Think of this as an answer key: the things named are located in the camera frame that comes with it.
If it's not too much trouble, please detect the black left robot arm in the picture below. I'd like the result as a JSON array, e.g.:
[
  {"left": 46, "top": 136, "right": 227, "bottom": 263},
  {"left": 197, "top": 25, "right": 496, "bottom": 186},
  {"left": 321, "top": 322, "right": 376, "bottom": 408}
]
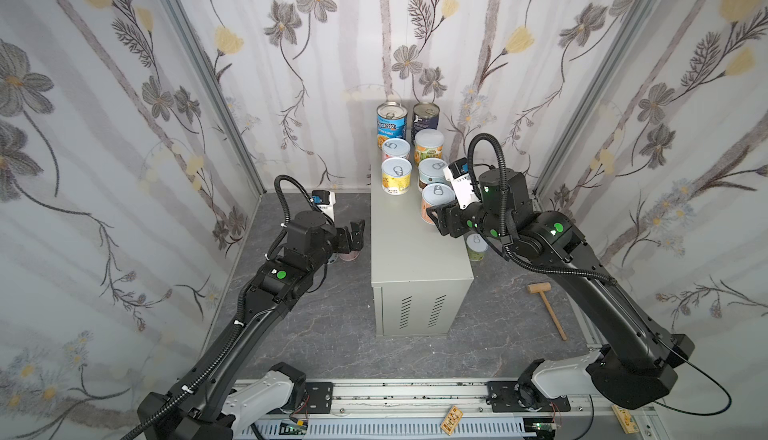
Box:
[{"left": 125, "top": 174, "right": 365, "bottom": 439}]

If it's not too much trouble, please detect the grey metal cabinet box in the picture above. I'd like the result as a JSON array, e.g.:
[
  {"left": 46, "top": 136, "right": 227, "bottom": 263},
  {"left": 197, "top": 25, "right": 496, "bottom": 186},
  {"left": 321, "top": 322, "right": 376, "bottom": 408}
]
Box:
[{"left": 371, "top": 157, "right": 473, "bottom": 337}]

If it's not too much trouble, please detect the green orange label can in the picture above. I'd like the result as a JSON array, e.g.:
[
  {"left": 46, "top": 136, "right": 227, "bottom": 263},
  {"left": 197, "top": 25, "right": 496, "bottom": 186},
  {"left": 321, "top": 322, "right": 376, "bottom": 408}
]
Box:
[{"left": 414, "top": 128, "right": 445, "bottom": 164}]

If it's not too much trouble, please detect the white-lid green label can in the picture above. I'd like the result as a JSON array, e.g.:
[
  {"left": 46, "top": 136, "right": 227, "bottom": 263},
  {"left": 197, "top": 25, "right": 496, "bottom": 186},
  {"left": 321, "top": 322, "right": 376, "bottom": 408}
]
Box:
[{"left": 465, "top": 233, "right": 488, "bottom": 262}]

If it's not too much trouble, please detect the dark can with gold lid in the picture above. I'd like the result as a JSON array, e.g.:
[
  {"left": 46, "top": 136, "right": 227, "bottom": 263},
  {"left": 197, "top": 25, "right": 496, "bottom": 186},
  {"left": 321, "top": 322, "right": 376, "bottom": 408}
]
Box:
[{"left": 411, "top": 102, "right": 440, "bottom": 136}]

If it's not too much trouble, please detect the aluminium corner wall post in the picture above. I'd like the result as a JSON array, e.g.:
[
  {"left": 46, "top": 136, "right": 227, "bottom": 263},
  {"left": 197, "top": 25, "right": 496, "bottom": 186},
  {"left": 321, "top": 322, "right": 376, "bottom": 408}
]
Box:
[{"left": 532, "top": 0, "right": 660, "bottom": 200}]

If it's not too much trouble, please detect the white-lid pink can front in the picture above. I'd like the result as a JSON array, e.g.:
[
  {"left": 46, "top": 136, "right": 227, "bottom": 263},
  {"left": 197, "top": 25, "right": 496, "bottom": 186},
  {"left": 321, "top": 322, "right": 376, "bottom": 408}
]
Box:
[{"left": 381, "top": 138, "right": 411, "bottom": 160}]

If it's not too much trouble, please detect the white-lid yellow can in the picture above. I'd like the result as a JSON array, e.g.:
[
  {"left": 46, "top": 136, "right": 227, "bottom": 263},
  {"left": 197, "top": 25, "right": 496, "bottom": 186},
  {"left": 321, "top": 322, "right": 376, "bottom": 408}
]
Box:
[{"left": 381, "top": 157, "right": 412, "bottom": 195}]

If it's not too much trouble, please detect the wooden mallet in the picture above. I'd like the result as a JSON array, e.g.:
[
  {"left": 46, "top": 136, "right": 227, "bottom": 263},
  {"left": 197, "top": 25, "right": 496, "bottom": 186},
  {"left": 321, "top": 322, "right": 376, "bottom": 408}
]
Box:
[{"left": 526, "top": 282, "right": 568, "bottom": 341}]

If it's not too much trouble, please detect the small orange tag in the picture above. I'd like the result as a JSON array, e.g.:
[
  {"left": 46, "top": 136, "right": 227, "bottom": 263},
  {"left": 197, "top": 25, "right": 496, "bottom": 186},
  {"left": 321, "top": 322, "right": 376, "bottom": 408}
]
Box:
[{"left": 440, "top": 405, "right": 463, "bottom": 436}]

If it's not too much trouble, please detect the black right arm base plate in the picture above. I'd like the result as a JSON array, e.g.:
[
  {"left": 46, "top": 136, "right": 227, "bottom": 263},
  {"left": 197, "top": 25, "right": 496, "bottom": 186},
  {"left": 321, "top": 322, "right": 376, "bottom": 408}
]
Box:
[{"left": 486, "top": 380, "right": 571, "bottom": 413}]

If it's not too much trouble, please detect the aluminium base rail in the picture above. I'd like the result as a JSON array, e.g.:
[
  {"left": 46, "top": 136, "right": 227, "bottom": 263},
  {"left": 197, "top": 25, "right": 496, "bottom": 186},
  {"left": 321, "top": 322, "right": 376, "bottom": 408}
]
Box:
[{"left": 157, "top": 377, "right": 661, "bottom": 440}]

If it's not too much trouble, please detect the yellow tag right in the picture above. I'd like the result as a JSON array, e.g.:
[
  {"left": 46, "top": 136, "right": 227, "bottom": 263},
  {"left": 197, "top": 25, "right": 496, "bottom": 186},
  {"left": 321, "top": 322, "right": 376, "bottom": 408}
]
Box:
[{"left": 611, "top": 405, "right": 640, "bottom": 435}]

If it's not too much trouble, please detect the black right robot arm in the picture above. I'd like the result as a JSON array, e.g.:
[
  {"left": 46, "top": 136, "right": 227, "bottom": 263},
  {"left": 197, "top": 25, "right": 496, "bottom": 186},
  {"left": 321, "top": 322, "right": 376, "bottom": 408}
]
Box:
[{"left": 427, "top": 133, "right": 695, "bottom": 411}]

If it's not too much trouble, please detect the white-lid pink can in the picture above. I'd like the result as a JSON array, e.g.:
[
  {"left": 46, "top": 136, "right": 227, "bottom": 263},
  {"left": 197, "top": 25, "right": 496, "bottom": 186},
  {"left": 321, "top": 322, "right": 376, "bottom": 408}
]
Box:
[
  {"left": 381, "top": 138, "right": 411, "bottom": 160},
  {"left": 338, "top": 250, "right": 360, "bottom": 262}
]

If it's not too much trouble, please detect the left corner wall post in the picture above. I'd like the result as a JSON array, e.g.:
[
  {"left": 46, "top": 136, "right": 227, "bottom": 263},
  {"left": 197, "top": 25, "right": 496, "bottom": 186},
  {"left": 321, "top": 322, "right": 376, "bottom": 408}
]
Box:
[{"left": 160, "top": 0, "right": 266, "bottom": 197}]

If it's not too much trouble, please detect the blue label soup can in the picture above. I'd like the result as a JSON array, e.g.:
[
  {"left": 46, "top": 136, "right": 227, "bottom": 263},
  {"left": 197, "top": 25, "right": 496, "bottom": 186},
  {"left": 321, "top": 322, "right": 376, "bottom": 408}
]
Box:
[{"left": 376, "top": 102, "right": 408, "bottom": 147}]

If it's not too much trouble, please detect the white cable duct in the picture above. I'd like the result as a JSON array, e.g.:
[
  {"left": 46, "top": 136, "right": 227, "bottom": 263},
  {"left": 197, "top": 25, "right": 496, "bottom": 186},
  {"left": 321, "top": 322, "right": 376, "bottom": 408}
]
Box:
[{"left": 256, "top": 417, "right": 537, "bottom": 439}]

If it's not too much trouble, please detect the white-lid grey can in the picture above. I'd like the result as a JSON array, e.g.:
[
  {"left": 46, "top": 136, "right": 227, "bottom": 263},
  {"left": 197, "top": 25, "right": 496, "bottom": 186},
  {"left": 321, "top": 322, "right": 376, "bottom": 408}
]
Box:
[{"left": 418, "top": 157, "right": 449, "bottom": 190}]

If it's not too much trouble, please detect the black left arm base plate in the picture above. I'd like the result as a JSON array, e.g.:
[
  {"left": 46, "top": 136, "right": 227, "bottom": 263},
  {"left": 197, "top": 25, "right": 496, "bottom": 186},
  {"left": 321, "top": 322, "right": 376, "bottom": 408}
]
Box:
[{"left": 297, "top": 382, "right": 334, "bottom": 416}]

